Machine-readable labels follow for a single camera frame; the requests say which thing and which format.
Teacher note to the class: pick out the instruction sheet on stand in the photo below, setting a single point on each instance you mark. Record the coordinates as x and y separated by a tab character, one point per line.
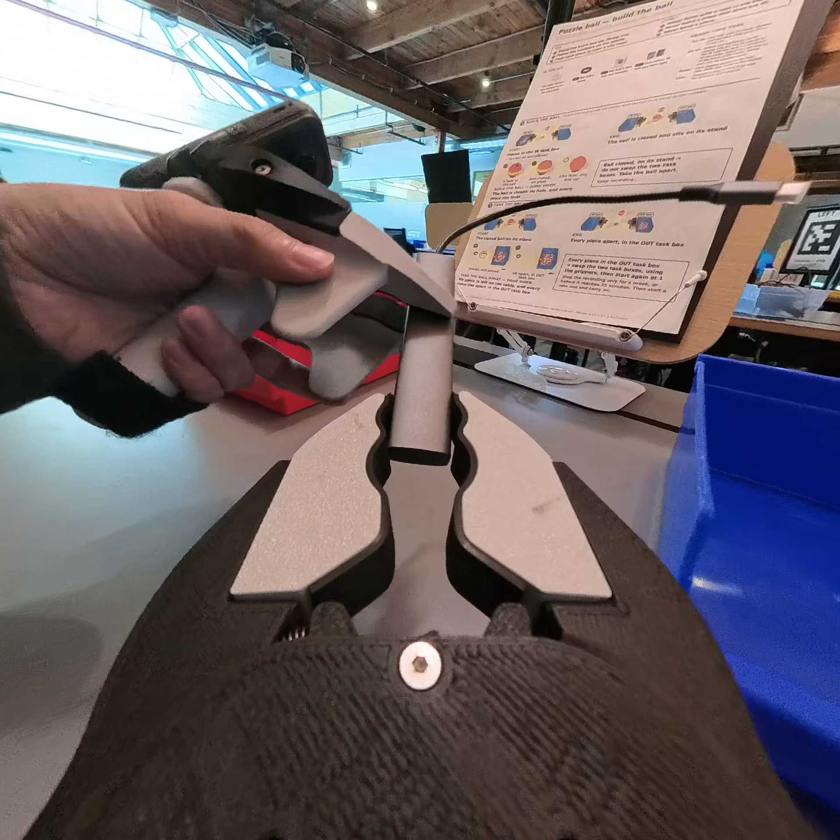
748	262

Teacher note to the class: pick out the red plastic bin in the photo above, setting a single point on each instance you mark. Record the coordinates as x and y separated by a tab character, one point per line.
275	401

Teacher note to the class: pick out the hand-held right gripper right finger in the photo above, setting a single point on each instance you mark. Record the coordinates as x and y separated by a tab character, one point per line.
525	518

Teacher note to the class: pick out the grey usb hub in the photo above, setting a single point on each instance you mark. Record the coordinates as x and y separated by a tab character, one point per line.
420	394

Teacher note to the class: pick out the white instruction sheet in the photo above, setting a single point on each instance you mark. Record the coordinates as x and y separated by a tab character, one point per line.
590	98

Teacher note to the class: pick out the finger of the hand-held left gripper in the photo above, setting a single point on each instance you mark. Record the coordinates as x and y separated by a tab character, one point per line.
394	259

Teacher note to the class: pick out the black panel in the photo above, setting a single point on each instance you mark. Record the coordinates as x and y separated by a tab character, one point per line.
446	177

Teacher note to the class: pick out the tan board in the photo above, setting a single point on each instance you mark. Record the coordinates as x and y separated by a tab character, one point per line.
446	223

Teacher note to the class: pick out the ceiling projector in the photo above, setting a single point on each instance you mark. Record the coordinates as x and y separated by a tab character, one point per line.
279	60

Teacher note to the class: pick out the black white tag sign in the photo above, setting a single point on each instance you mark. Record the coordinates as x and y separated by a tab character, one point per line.
820	236

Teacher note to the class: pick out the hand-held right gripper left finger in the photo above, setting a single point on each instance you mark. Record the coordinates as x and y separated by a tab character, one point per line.
315	512

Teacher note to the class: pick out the person's left hand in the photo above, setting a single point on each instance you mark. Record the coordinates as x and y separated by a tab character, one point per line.
98	262

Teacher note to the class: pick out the clear plastic box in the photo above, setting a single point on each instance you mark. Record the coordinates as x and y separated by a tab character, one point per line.
781	302

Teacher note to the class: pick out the blue plastic bin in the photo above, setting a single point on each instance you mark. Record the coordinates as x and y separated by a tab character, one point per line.
754	558

